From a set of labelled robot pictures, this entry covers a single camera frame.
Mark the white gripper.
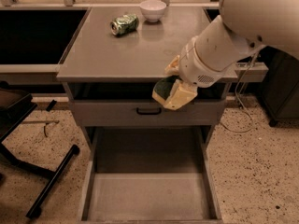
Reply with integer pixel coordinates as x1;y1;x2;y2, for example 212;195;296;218
163;36;229;110

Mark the green and yellow sponge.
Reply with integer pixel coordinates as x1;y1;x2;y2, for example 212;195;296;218
152;76;178;105

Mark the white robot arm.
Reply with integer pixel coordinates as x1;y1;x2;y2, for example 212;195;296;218
152;0;299;110

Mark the grey drawer cabinet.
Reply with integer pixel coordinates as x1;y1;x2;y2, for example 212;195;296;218
55;5;239;224

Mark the open grey bottom drawer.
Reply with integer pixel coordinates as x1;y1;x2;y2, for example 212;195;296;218
77;127;223;224

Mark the white ceramic bowl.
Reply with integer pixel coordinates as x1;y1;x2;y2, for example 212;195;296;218
139;0;167;22

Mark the crushed green soda can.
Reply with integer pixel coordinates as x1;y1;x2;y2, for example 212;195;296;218
110;14;139;36

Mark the dark cabinet at right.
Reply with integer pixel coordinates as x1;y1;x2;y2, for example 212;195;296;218
258;47;299;127

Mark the white power cable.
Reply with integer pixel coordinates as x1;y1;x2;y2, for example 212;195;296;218
219;51;261;134

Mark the grey drawer with black handle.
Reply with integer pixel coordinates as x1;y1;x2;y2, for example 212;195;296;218
69;100;225;127

